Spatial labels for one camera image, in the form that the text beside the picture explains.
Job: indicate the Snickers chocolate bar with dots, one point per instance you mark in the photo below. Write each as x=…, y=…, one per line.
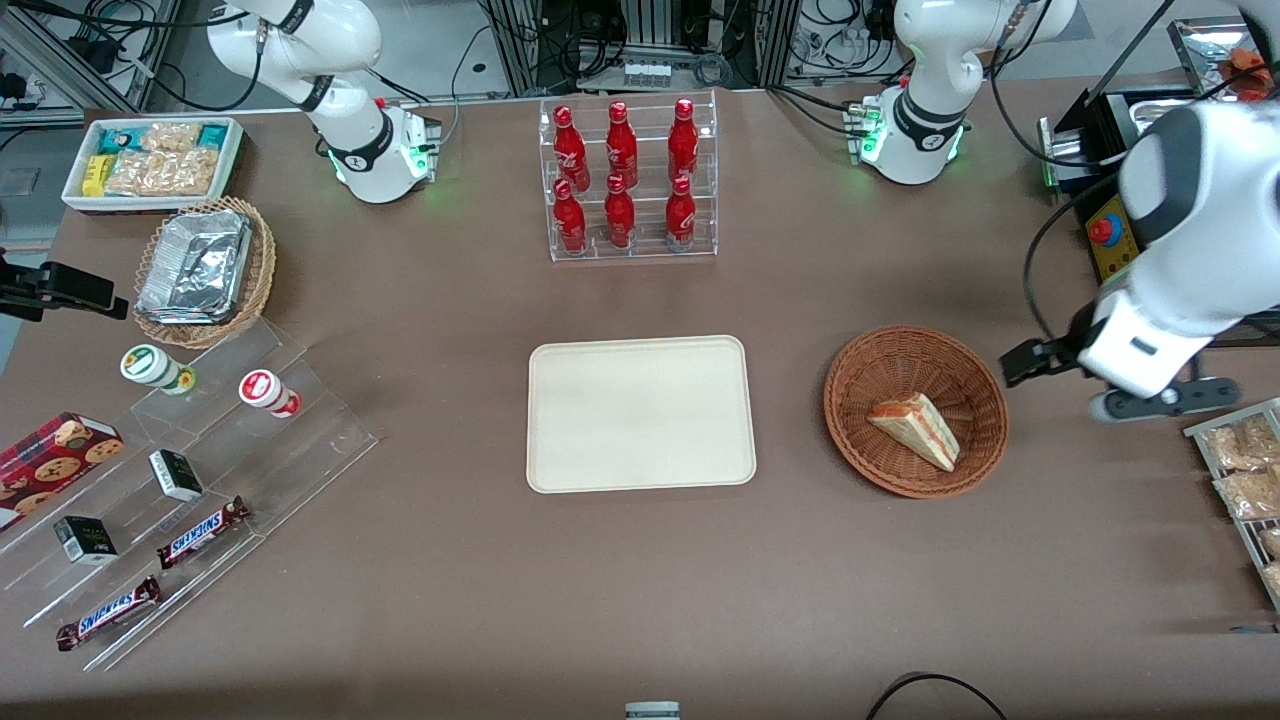
x=200, y=533
x=108, y=613

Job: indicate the orange fried sausage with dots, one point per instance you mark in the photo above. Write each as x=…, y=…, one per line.
x=1247, y=68

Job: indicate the clear acrylic stepped stand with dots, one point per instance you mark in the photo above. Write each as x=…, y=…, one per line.
x=320, y=430

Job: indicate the clear acrylic bottle rack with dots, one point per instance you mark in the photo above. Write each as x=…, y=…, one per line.
x=648, y=245

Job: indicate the clear cracker bag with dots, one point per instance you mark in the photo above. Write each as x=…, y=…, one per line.
x=165, y=173
x=170, y=136

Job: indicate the cream plastic tray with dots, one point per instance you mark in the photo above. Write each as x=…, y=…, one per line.
x=640, y=415

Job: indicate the black food warmer cabinet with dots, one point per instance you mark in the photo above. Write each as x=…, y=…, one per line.
x=1110, y=255

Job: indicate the small grey device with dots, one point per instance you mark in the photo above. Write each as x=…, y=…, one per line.
x=652, y=711

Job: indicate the teal snack packet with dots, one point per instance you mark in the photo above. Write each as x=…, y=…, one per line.
x=118, y=137
x=213, y=136

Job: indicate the red cola bottle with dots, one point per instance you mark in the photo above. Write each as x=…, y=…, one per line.
x=620, y=218
x=570, y=222
x=680, y=218
x=621, y=148
x=683, y=142
x=570, y=150

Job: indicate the triangular sandwich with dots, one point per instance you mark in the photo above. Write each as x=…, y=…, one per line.
x=915, y=425

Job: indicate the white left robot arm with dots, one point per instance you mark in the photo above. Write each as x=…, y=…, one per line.
x=925, y=60

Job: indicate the black clamp device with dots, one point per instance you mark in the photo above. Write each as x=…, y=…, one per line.
x=70, y=287

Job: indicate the red emergency stop button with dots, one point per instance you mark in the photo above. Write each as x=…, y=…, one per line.
x=1104, y=230

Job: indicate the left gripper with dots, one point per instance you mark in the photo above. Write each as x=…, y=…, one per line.
x=1068, y=347

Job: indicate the red cookie box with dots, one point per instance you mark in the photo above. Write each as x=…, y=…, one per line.
x=50, y=465

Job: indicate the red lid cup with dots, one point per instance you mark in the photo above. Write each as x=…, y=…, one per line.
x=262, y=388

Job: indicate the aluminium foil container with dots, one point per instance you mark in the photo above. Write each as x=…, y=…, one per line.
x=195, y=265

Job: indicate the white plastic snack bin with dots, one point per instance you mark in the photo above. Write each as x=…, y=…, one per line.
x=150, y=204

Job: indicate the clear pastry bag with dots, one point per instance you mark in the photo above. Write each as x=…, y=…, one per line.
x=1273, y=578
x=1240, y=445
x=1250, y=493
x=1271, y=543

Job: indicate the small dark green box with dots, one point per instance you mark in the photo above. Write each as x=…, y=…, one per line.
x=85, y=540
x=175, y=476

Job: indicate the brown wicker basket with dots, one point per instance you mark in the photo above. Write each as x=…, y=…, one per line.
x=900, y=360

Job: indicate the green lid cup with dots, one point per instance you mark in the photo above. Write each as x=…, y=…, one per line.
x=148, y=365

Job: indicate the steel warmer pan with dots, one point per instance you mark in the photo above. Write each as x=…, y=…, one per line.
x=1160, y=110

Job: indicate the light wicker basket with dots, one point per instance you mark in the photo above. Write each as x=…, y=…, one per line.
x=262, y=270

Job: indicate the yellow snack packet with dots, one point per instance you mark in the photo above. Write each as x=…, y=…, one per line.
x=95, y=175

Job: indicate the white power strip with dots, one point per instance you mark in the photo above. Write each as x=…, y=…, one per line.
x=647, y=73

